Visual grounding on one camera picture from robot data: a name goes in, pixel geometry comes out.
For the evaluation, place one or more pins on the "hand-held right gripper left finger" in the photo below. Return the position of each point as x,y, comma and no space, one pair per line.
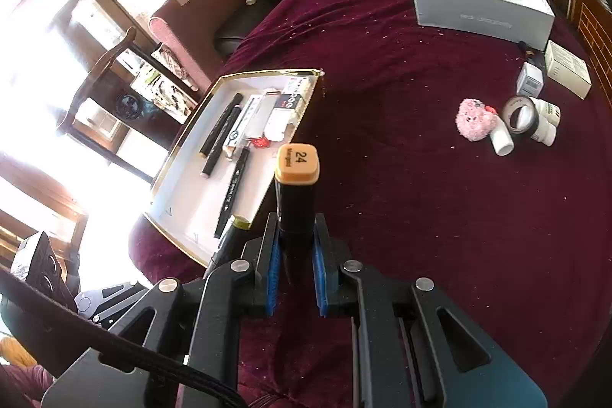
272,279

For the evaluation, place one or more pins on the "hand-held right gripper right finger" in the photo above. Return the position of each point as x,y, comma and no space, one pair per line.
319,281

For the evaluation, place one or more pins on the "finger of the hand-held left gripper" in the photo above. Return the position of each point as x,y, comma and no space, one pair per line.
112,300

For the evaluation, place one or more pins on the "black marker with olive cap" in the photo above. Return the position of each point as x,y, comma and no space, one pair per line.
229,240

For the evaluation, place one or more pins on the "black marker with orange cap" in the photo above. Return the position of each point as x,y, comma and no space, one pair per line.
296,197

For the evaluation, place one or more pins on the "white tray with gold rim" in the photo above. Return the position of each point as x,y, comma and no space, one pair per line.
191,197

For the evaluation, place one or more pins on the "white packet with blue print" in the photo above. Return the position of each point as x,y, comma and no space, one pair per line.
292,95

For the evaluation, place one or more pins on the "yellow cloth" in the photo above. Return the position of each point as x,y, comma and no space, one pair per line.
16,350

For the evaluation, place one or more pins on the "dark round object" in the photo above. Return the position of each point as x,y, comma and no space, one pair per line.
129,105

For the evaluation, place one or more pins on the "wooden chair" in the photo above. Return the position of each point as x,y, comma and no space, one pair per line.
103,64

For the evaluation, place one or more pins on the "patterned packets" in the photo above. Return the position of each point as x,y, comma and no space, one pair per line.
167,87

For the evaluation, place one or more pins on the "pink fluffy ball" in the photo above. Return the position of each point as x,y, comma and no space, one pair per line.
473,121

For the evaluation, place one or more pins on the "small white bottle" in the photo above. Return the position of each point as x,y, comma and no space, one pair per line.
502,142

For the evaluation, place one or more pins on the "tape roll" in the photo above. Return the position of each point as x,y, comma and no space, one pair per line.
533,122

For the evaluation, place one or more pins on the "white jar with dark label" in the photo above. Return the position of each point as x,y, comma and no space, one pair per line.
545,121

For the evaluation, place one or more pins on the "maroon upholstered chair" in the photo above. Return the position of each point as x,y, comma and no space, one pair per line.
201,11

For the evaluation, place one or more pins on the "small white labelled box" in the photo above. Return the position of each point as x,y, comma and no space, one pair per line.
529,79

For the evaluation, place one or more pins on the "grey box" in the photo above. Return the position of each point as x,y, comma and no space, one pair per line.
478,11

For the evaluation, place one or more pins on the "white cardboard box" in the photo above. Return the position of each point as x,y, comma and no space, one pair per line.
569,68

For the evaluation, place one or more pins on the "wooden cabinet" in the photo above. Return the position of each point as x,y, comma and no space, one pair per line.
593,6

